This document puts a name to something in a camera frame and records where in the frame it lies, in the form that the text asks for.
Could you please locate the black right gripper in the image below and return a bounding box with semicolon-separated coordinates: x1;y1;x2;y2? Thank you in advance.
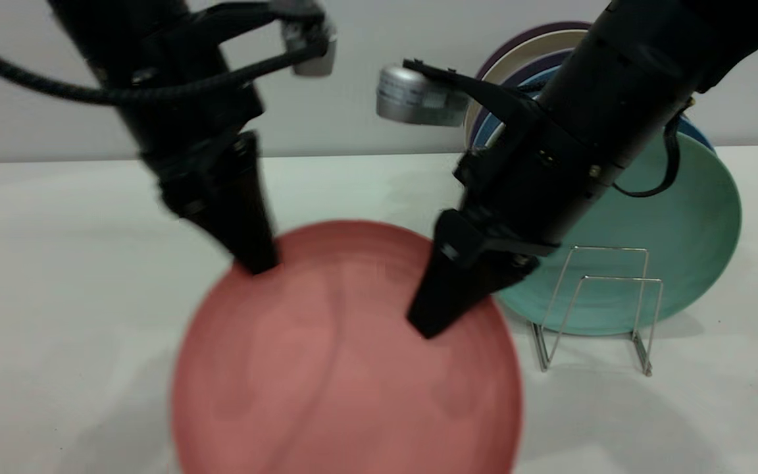
407;92;644;340

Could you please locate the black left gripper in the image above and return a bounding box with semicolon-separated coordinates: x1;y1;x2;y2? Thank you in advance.
50;0;282;277

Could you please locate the pink round plate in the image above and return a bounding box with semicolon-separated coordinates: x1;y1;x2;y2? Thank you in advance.
170;219;524;474

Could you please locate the green round plate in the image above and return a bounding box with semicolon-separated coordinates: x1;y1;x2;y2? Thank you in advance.
494;130;744;337

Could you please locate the blue round plate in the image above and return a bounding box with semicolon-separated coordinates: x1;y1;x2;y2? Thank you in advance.
473;66;556;149
677;115;717;153

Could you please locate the dark purple round plate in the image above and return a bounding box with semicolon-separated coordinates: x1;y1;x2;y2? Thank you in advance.
468;50;572;147
474;20;594;81

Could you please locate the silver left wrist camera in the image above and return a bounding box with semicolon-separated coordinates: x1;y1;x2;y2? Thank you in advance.
185;0;339;77

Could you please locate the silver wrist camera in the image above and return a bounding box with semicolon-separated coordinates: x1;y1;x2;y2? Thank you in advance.
185;0;339;77
376;58;542;129

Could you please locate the metal wire plate rack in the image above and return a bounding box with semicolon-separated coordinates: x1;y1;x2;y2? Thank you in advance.
530;246;665;378

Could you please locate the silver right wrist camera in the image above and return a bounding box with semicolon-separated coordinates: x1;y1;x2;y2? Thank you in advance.
376;58;542;129

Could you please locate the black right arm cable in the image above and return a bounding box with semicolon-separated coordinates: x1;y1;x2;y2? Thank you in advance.
612;111;683;199

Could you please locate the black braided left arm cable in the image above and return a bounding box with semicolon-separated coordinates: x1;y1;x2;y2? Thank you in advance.
0;30;322;107

